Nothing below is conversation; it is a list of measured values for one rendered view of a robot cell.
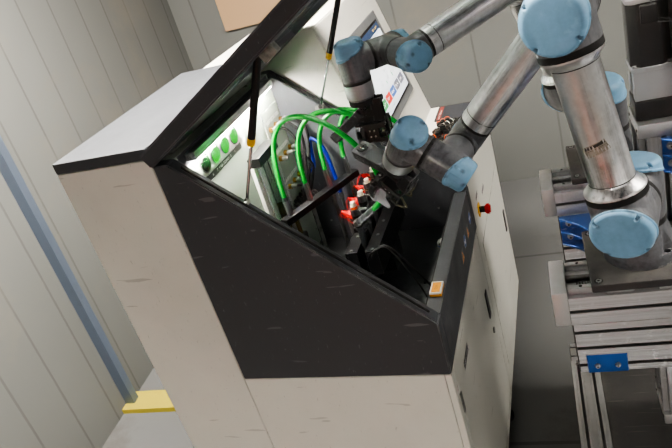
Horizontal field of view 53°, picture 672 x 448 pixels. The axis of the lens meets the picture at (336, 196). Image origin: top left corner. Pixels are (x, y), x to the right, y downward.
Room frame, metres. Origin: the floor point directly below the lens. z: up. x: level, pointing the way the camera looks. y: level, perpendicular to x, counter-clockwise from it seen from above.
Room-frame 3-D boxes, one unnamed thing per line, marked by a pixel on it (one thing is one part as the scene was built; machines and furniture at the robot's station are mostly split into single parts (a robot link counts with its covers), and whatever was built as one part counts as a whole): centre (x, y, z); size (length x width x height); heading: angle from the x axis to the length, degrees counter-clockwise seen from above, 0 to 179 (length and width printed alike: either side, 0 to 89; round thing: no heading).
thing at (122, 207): (2.21, 0.25, 0.75); 1.40 x 0.28 x 1.50; 157
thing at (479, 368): (1.60, -0.27, 0.44); 0.65 x 0.02 x 0.68; 157
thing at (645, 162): (1.19, -0.59, 1.20); 0.13 x 0.12 x 0.14; 145
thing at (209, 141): (1.81, 0.20, 1.43); 0.54 x 0.03 x 0.02; 157
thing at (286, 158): (2.03, 0.11, 1.20); 0.13 x 0.03 x 0.31; 157
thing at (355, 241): (1.82, -0.09, 0.91); 0.34 x 0.10 x 0.15; 157
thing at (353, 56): (1.65, -0.14, 1.52); 0.09 x 0.08 x 0.11; 103
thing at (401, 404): (1.72, -0.01, 0.39); 0.70 x 0.58 x 0.79; 157
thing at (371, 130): (1.65, -0.15, 1.36); 0.09 x 0.08 x 0.12; 67
